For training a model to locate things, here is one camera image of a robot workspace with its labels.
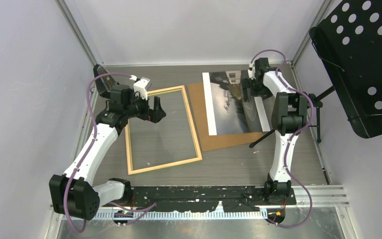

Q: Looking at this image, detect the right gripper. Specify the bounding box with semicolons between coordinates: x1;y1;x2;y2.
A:
242;77;273;102

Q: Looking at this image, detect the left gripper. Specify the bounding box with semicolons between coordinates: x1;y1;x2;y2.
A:
124;90;166;123

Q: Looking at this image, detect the photo with white borders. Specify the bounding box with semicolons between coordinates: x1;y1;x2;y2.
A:
202;70;271;136

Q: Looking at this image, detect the brown backing board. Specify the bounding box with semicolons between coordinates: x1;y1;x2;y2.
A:
187;83;263;152

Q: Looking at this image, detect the wooden picture frame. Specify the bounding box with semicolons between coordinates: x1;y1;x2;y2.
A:
123;85;203;175

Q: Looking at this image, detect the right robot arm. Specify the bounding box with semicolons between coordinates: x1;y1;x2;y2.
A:
241;58;309;205

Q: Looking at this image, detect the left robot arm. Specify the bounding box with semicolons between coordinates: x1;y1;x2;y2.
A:
49;85;166;221

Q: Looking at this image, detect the black wedge object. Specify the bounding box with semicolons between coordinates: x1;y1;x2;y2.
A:
93;64;119;99

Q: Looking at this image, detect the black music stand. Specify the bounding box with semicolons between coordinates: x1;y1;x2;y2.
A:
249;0;382;149

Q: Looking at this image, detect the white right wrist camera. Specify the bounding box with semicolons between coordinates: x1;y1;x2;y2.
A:
248;63;257;80

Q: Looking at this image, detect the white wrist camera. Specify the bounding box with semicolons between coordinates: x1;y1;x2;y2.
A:
248;63;257;80
129;75;151;100

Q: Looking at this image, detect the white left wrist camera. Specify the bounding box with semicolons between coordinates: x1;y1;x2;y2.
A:
129;75;151;100

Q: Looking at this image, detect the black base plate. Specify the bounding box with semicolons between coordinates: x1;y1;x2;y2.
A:
114;186;296;213

